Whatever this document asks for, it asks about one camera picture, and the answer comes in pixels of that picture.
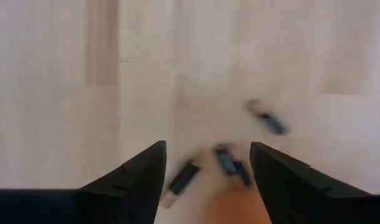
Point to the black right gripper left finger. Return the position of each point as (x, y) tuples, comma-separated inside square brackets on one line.
[(137, 186)]

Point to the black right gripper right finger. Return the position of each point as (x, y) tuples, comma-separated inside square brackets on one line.
[(286, 189)]

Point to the orange plastic bin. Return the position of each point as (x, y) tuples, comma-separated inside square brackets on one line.
[(236, 208)]

